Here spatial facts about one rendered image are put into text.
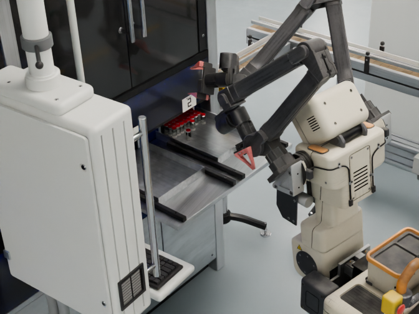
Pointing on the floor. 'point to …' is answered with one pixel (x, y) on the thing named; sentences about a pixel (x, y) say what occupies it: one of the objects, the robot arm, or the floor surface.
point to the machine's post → (211, 104)
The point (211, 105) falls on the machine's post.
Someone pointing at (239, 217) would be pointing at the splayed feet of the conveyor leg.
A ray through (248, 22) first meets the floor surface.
